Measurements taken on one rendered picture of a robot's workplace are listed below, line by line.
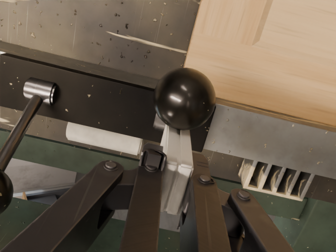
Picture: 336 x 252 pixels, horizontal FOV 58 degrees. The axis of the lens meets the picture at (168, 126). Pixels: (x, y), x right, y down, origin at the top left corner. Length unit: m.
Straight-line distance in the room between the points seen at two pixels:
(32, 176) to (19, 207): 4.07
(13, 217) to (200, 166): 0.35
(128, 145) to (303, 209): 0.29
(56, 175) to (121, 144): 4.35
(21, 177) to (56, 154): 4.11
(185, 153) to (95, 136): 0.18
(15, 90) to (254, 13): 0.23
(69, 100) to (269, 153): 0.20
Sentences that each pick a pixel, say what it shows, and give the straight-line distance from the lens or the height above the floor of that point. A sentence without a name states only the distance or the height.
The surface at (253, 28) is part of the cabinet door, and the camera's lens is 0.31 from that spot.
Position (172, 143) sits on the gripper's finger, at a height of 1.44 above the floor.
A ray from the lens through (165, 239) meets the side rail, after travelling 0.48.
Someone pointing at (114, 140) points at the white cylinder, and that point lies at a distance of 0.32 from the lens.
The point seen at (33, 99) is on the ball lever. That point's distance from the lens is 0.29.
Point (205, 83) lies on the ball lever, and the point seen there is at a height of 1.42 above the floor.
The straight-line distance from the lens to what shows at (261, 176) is 0.35.
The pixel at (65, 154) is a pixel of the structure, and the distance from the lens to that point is 0.44.
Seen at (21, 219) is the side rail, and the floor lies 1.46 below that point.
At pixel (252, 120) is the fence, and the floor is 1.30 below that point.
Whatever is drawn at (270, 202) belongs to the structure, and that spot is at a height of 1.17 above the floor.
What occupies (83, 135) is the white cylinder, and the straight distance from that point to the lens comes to 0.33.
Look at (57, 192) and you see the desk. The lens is 4.60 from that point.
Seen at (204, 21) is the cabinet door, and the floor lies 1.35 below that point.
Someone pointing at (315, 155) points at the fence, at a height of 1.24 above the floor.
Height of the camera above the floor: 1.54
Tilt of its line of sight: 36 degrees down
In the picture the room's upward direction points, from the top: 92 degrees counter-clockwise
